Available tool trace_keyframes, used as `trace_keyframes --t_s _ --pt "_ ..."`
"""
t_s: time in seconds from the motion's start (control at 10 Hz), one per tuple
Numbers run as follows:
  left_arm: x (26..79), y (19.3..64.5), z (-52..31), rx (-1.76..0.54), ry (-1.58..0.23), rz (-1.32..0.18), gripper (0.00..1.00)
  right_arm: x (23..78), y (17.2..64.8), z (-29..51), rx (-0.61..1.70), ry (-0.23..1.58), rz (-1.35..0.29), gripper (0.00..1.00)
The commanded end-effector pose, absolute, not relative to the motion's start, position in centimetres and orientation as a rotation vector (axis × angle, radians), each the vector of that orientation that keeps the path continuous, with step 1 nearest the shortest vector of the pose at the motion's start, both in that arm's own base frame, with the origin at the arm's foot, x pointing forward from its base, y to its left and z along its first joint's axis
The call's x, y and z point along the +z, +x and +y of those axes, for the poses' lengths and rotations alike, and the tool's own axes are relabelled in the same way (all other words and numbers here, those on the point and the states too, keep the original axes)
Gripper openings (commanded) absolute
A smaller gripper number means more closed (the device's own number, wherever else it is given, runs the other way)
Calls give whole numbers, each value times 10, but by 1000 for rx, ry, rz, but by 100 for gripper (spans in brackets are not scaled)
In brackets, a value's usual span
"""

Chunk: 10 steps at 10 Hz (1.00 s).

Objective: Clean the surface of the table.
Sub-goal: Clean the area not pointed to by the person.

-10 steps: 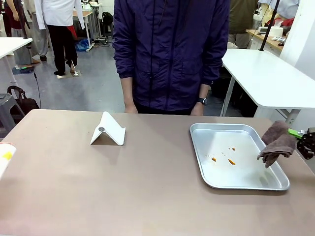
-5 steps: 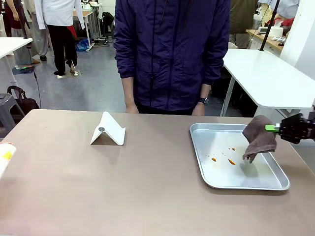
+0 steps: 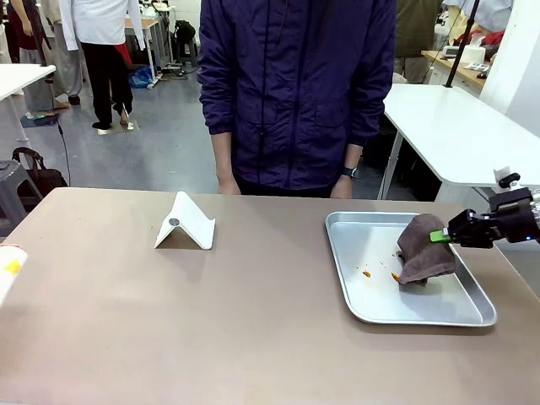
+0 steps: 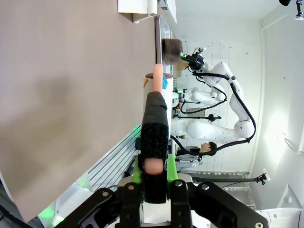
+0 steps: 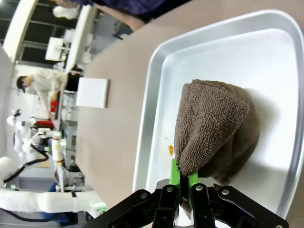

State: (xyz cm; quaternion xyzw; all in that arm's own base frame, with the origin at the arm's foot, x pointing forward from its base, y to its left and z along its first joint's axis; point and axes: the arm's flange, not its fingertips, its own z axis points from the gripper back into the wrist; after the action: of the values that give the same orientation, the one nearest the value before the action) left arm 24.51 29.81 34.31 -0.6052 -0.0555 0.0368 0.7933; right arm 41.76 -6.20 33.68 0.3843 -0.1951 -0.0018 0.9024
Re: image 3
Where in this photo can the person's left hand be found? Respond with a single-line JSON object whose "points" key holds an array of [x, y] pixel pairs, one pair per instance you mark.
{"points": [[341, 189]]}

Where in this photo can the white folded stand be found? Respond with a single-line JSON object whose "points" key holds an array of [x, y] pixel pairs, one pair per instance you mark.
{"points": [[190, 223]]}

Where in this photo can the black backpack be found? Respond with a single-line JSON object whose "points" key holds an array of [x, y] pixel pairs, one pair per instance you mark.
{"points": [[185, 29]]}

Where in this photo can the small white table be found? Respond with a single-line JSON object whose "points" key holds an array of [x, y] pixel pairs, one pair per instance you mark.
{"points": [[21, 76]]}

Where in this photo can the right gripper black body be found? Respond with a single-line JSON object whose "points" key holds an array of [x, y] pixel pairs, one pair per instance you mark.
{"points": [[512, 219]]}

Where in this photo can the person in purple jacket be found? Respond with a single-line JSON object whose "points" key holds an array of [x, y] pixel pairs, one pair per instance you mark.
{"points": [[295, 105]]}

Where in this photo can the black stool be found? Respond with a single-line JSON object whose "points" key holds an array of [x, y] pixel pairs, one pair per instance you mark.
{"points": [[187, 48]]}

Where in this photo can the person in red top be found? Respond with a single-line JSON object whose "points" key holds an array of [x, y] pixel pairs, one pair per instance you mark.
{"points": [[67, 71]]}

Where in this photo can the wooden top table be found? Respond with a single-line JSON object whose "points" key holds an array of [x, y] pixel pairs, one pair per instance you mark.
{"points": [[464, 71]]}

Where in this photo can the black stand pole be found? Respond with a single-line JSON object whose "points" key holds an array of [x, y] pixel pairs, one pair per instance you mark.
{"points": [[460, 46]]}

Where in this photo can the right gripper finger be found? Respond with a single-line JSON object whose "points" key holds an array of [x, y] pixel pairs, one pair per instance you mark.
{"points": [[472, 238], [468, 220]]}

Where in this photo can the floor device with green light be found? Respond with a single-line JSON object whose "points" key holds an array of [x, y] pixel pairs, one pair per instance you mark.
{"points": [[40, 120]]}

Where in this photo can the person's right forearm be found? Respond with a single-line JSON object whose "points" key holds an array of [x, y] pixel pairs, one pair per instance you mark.
{"points": [[223, 156]]}

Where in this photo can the black wrist watch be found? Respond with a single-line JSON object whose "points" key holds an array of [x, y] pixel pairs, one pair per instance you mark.
{"points": [[349, 172]]}

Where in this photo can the brown towel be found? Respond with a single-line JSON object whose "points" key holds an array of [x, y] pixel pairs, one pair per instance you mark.
{"points": [[424, 259]]}

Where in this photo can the person's right hand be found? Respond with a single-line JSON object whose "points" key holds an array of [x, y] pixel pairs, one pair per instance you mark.
{"points": [[228, 186]]}

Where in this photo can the orange sauce streak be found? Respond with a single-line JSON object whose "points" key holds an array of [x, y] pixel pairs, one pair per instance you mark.
{"points": [[395, 277]]}

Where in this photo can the blue plastic bag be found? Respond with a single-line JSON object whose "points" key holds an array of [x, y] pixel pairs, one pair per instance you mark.
{"points": [[141, 78]]}

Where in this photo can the silver metal tray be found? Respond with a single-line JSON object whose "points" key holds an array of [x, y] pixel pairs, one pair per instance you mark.
{"points": [[379, 295]]}

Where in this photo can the person in white shirt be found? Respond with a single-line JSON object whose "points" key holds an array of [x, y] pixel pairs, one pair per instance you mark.
{"points": [[103, 63]]}

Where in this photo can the person's left forearm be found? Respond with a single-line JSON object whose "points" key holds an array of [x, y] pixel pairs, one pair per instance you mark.
{"points": [[353, 156]]}

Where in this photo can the flat metal floor plate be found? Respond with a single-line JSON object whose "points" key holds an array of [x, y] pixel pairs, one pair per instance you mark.
{"points": [[114, 131]]}

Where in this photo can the person in olive shirt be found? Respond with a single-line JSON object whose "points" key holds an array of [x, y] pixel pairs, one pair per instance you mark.
{"points": [[415, 29]]}

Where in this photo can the white paper roll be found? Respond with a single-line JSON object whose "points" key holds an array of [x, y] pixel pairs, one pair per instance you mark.
{"points": [[474, 55]]}

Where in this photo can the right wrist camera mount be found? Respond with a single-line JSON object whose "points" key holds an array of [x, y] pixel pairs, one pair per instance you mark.
{"points": [[508, 180]]}

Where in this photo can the wooden top desk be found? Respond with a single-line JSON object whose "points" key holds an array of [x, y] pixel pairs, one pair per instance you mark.
{"points": [[145, 23]]}

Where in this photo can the large white table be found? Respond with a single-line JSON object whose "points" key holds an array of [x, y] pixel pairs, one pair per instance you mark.
{"points": [[455, 126]]}

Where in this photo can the brown leather bag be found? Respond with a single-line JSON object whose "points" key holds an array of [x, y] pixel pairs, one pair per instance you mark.
{"points": [[46, 179]]}

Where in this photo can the grey plastic stool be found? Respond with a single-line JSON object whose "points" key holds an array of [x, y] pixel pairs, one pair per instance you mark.
{"points": [[12, 177]]}

